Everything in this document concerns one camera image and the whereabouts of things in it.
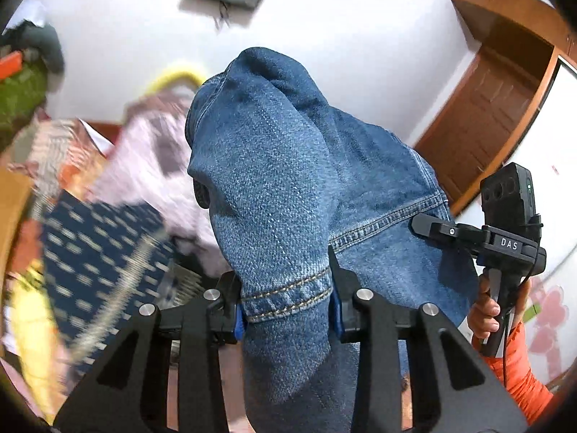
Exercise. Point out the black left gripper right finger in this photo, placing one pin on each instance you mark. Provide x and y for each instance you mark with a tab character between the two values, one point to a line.
403	323

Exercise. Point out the person right hand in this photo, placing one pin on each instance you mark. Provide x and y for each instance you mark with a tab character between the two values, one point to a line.
481	318

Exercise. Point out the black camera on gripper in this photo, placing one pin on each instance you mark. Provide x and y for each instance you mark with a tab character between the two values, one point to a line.
508	202

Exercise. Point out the orange sleeved right forearm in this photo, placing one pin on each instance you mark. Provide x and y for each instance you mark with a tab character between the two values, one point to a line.
530	394

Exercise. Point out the dark grey cloth pile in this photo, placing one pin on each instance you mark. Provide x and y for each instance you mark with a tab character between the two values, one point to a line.
42	39

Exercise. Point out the brown wooden door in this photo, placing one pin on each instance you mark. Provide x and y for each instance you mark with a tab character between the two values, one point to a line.
495	101

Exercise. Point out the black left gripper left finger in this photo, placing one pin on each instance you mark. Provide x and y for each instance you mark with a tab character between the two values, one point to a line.
126	389

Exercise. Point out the blue denim jacket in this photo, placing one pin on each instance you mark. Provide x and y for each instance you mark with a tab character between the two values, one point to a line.
290	181

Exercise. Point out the yellow object behind bed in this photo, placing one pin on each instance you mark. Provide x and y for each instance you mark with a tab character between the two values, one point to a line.
172	78

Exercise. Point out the newspaper print bed sheet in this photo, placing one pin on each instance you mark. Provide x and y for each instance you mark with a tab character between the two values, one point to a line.
146	164

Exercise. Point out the navy patterned cloth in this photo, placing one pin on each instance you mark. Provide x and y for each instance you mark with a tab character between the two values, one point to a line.
101	264

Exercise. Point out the orange box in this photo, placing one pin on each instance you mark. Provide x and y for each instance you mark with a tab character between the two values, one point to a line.
10	65

